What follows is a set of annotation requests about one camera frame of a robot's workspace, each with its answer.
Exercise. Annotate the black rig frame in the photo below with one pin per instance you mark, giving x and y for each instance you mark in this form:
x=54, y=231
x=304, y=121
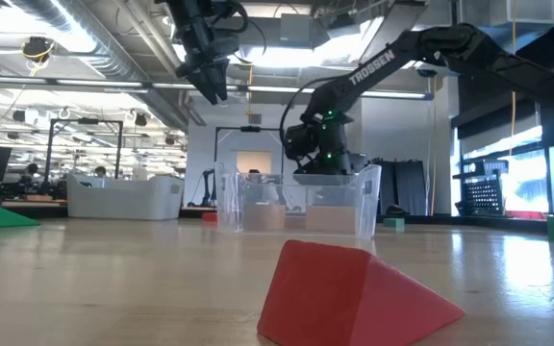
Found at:
x=250, y=129
x=87, y=121

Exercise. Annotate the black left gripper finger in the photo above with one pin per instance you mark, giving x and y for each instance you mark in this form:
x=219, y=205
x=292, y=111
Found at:
x=221, y=81
x=207, y=86

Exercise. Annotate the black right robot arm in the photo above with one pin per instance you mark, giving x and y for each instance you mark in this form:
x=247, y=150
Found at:
x=373, y=67

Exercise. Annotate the wooden rectangular block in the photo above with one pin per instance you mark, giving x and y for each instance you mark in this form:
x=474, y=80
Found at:
x=331, y=220

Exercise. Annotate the red wedge block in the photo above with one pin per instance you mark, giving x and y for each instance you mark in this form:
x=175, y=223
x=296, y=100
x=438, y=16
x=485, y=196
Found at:
x=334, y=298

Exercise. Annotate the red flat object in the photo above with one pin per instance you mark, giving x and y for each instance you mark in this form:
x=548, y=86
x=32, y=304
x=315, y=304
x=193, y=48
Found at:
x=524, y=215

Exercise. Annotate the red rectangular block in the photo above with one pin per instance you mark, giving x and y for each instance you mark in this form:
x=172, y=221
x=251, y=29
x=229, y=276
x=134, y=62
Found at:
x=209, y=216

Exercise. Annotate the person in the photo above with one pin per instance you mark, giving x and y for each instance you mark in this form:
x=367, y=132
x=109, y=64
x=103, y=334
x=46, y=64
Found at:
x=32, y=169
x=100, y=171
x=254, y=172

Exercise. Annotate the tan wall panel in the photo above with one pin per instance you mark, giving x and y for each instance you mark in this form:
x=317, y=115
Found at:
x=254, y=162

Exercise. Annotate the grey rectangular ceiling duct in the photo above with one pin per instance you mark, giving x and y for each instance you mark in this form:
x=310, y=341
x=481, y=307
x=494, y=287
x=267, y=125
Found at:
x=532, y=12

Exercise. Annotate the clear plastic bin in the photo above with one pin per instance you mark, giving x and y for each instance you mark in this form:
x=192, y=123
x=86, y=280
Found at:
x=370, y=202

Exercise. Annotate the black perforated crate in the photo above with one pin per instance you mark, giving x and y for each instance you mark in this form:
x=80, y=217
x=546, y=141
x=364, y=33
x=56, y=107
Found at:
x=481, y=194

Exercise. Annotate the black background robot arm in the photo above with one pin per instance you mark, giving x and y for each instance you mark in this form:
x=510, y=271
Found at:
x=207, y=187

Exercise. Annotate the black ceiling-mounted device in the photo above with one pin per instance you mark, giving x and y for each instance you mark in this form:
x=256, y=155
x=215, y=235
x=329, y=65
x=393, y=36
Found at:
x=36, y=48

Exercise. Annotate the long ceiling light bar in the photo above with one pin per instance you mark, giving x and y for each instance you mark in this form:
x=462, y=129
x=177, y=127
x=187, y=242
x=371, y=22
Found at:
x=99, y=82

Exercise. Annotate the dark grey curtain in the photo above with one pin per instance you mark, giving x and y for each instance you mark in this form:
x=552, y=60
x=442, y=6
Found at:
x=409, y=187

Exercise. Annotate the silver round ventilation duct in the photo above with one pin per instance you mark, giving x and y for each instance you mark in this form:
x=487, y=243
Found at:
x=108, y=53

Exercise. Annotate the white plastic bin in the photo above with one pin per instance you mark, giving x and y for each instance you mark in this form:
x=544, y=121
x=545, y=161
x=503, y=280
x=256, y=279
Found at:
x=123, y=199

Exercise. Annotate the teal plank block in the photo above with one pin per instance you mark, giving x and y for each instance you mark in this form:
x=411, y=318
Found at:
x=394, y=223

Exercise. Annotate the black dome object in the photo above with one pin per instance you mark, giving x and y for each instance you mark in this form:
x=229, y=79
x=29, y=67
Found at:
x=397, y=210

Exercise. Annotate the dark wall monitor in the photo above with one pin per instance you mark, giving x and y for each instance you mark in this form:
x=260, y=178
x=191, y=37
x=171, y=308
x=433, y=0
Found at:
x=360, y=162

